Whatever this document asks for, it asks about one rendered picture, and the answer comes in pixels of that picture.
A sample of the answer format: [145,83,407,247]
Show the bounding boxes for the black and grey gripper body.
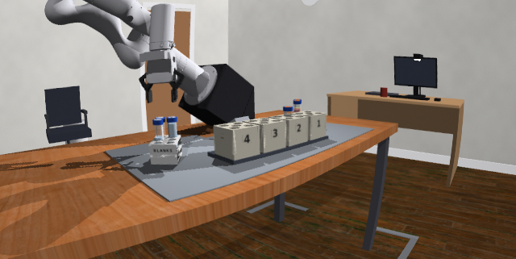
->
[146,51,177,84]

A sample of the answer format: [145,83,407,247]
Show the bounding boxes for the water blank tube with white cap dot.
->
[167,116,177,138]

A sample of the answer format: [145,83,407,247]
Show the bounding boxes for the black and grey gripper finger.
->
[139,73,153,103]
[169,69,185,102]

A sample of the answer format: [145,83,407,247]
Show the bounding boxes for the white tube rack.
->
[149,135,182,165]

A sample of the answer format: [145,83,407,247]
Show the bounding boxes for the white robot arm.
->
[44,0,217,105]

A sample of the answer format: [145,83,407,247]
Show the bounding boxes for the cream bucket adapter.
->
[293,111,327,140]
[243,118,286,153]
[214,122,260,161]
[268,115,308,147]

